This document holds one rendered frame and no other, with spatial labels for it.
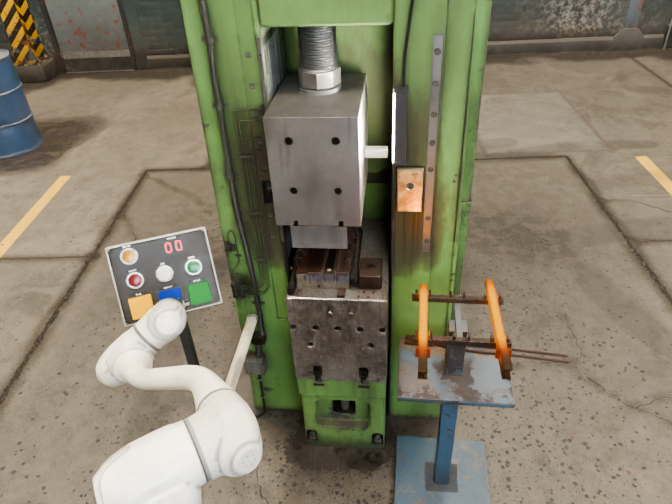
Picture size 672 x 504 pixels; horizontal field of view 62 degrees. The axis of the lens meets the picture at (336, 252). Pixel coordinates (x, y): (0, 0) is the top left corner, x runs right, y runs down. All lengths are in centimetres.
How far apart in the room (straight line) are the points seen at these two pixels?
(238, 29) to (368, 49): 53
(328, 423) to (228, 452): 153
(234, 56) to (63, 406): 210
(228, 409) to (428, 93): 117
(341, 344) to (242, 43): 115
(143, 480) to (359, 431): 161
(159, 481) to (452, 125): 137
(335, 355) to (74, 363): 172
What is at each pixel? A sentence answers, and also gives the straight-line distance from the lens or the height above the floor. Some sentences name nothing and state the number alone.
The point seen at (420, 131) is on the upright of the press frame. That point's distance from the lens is 191.
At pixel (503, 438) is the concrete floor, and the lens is 284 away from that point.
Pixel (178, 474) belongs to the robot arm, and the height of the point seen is 133.
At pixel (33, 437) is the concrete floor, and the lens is 322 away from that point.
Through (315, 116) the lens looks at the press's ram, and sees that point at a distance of 176.
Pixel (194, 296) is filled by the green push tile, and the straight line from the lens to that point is 203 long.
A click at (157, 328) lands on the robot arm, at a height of 123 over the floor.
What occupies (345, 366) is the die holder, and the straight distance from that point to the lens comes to 230.
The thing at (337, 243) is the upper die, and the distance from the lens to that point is 198.
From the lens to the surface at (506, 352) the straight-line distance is 180.
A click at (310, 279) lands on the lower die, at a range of 209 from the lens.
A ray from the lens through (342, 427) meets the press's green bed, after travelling 262.
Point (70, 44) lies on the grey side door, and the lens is 867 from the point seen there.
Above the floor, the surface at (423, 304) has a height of 98.
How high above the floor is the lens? 224
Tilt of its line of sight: 35 degrees down
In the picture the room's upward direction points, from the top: 3 degrees counter-clockwise
